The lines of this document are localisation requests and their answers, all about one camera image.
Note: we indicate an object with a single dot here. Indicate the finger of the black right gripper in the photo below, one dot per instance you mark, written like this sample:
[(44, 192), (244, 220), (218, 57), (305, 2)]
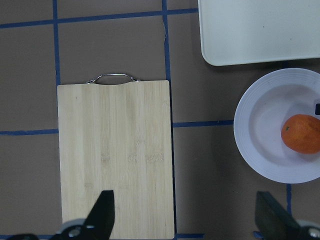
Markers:
[(317, 107)]

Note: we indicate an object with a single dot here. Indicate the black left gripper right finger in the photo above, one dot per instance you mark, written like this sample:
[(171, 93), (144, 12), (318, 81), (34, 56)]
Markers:
[(272, 220)]

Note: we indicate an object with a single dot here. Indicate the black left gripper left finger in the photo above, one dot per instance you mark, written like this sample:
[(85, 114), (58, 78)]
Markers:
[(101, 219)]

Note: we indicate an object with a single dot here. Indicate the orange fruit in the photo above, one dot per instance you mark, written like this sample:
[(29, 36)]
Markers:
[(301, 133)]

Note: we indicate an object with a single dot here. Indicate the white round plate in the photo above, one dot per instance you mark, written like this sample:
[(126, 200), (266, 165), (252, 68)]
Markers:
[(260, 116)]

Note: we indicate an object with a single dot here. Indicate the cream bear tray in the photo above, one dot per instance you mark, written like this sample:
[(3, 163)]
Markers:
[(236, 32)]

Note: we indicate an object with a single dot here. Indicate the bamboo cutting board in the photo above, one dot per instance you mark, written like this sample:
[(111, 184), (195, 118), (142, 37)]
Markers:
[(118, 137)]

